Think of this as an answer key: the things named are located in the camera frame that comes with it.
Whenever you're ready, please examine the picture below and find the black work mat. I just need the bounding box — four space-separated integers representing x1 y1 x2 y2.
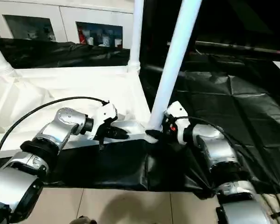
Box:
0 37 280 200

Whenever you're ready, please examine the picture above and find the white table frame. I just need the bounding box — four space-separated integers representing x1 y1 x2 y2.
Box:
0 64 160 161

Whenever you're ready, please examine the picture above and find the dark robot lower body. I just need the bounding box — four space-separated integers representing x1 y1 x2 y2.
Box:
69 216 97 224

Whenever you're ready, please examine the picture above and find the dark metal rod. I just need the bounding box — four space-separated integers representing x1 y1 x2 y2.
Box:
195 41 280 56

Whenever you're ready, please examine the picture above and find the white glass-door cabinet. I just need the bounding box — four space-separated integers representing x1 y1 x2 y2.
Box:
0 0 135 49

